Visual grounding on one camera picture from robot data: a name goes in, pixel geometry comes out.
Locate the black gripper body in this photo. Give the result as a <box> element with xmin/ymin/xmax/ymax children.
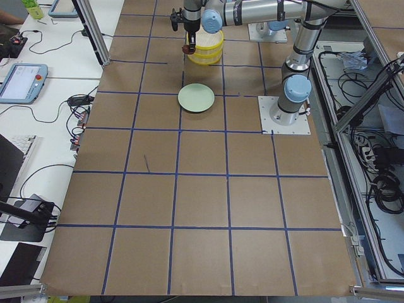
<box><xmin>170</xmin><ymin>8</ymin><xmax>201</xmax><ymax>33</ymax></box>

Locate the brown bun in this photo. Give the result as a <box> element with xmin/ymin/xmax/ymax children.
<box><xmin>182</xmin><ymin>44</ymin><xmax>195</xmax><ymax>55</ymax></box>

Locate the yellow rimmed steamer layer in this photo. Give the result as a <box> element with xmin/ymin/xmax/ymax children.
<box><xmin>187</xmin><ymin>51</ymin><xmax>222</xmax><ymax>66</ymax></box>
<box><xmin>194</xmin><ymin>28</ymin><xmax>224</xmax><ymax>56</ymax></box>

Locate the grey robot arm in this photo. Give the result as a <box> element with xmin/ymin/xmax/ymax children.
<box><xmin>170</xmin><ymin>1</ymin><xmax>349</xmax><ymax>93</ymax></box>

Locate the mint green plate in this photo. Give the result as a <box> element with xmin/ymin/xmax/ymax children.
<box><xmin>177</xmin><ymin>83</ymin><xmax>215</xmax><ymax>113</ymax></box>

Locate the blue teach pendant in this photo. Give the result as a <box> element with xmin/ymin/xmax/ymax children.
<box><xmin>1</xmin><ymin>63</ymin><xmax>48</xmax><ymax>105</ymax></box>

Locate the white keyboard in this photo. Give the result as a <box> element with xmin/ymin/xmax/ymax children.
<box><xmin>9</xmin><ymin>134</ymin><xmax>42</xmax><ymax>161</ymax></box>

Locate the black laptop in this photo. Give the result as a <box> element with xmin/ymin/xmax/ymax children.
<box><xmin>0</xmin><ymin>135</ymin><xmax>24</xmax><ymax>202</ymax></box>

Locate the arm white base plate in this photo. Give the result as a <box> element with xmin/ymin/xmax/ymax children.
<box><xmin>248</xmin><ymin>21</ymin><xmax>287</xmax><ymax>44</ymax></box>
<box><xmin>258</xmin><ymin>96</ymin><xmax>311</xmax><ymax>135</ymax></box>

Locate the black cable bundle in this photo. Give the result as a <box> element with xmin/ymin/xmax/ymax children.
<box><xmin>334</xmin><ymin>50</ymin><xmax>404</xmax><ymax>285</ymax></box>

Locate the black camera stand base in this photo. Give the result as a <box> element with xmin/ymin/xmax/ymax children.
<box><xmin>1</xmin><ymin>194</ymin><xmax>55</xmax><ymax>242</ymax></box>

